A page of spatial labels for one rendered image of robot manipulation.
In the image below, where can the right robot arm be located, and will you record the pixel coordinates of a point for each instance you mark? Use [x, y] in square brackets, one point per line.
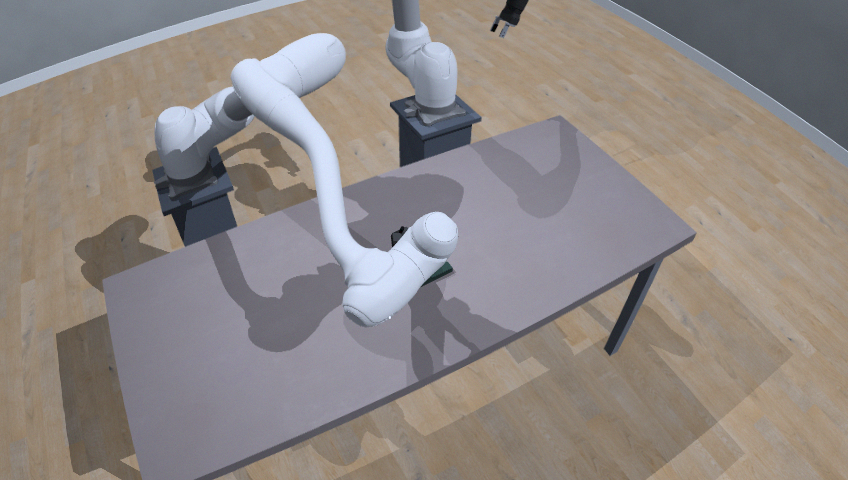
[379, 283]

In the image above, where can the dark green keyboard base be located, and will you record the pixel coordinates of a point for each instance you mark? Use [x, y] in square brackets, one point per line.
[445, 269]

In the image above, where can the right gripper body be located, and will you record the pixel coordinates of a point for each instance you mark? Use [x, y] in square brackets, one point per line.
[396, 236]

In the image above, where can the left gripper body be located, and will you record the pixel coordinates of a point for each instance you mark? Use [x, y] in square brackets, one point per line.
[512, 11]

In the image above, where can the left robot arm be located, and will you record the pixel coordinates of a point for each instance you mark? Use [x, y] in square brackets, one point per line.
[434, 72]

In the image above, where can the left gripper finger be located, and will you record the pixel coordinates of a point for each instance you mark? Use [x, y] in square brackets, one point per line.
[504, 30]
[495, 24]

